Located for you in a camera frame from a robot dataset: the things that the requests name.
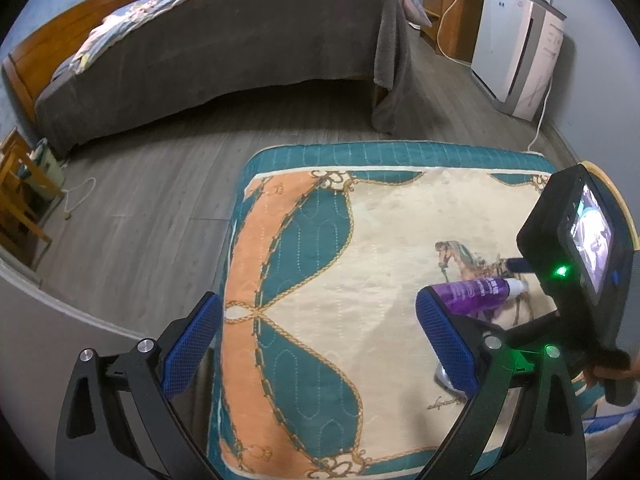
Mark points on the blue printed bag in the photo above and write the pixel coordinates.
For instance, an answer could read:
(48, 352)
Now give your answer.
(610, 422)

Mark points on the teal trash bin yellow rim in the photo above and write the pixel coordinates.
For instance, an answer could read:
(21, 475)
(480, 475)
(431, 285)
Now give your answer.
(617, 195)

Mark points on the silver foil pouch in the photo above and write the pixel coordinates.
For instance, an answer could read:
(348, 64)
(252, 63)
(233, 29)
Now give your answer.
(441, 377)

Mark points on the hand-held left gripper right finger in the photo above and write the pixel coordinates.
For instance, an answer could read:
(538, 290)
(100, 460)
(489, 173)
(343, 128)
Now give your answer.
(445, 345)

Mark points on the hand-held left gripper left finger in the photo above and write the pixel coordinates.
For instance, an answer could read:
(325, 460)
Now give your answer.
(192, 345)

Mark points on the bed with grey cover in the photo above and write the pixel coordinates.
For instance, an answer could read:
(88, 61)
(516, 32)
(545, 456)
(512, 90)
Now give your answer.
(250, 45)

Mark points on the wooden chair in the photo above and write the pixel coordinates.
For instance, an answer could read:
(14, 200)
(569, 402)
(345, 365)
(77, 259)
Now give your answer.
(20, 210)

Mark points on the wooden bed frame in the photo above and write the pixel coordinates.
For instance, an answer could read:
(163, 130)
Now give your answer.
(60, 35)

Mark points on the wooden cabinet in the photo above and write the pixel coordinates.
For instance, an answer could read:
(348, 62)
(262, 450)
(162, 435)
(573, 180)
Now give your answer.
(460, 25)

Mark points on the white air purifier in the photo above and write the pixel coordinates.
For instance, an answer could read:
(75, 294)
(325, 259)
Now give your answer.
(505, 45)

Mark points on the person's right hand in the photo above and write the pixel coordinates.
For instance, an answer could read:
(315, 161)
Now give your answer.
(595, 375)

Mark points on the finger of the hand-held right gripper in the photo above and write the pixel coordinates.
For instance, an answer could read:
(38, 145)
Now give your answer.
(517, 264)
(525, 324)

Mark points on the purple spray bottle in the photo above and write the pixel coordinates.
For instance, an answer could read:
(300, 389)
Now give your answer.
(465, 292)

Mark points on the blue printed quilt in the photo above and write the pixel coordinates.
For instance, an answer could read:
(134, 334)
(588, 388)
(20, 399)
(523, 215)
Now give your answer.
(160, 7)

